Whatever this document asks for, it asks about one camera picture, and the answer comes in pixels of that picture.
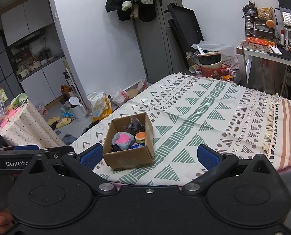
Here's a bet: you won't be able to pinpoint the plush hamburger toy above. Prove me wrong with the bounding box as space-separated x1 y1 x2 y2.
135 132 146 144

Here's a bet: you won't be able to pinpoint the yellow white food bag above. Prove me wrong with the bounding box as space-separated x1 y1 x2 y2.
87 91 113 122

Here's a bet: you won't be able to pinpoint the grey pink plush paw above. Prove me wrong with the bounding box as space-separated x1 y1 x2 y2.
111 132 134 151

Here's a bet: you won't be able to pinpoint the brown cardboard box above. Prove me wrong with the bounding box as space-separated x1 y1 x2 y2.
103 113 154 170

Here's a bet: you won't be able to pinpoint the white desk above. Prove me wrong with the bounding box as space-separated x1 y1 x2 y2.
236 40 291 96

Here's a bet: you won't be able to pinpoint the person's left hand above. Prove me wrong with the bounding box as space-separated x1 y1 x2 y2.
0 208 14 234

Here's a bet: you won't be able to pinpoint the black leaning panel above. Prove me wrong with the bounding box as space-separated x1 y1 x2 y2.
167 3 204 69

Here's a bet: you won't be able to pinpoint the tape roll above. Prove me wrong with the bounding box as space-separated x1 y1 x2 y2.
189 64 199 74

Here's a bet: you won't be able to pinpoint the orange snack packet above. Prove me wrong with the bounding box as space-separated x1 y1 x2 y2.
246 37 274 46

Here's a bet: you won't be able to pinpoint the white red plastic bag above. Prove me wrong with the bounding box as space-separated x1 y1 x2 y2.
112 90 129 107

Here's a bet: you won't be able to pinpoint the dotted cream cloth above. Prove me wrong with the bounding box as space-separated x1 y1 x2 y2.
0 101 65 149

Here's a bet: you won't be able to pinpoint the small drawer organizer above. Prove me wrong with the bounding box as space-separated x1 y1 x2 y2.
244 16 274 41

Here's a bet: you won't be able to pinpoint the dark clothes on hook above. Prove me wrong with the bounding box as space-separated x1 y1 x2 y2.
105 0 156 23

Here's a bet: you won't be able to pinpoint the black sequin pouch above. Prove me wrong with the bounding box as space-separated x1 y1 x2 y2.
124 117 146 136

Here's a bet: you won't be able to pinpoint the blue tissue pack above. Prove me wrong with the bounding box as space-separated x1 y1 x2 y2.
131 143 145 149

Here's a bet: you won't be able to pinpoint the yellow slippers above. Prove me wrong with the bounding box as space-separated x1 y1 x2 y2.
48 116 72 130

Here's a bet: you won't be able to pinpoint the red plastic basket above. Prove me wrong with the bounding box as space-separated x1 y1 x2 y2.
199 63 231 78

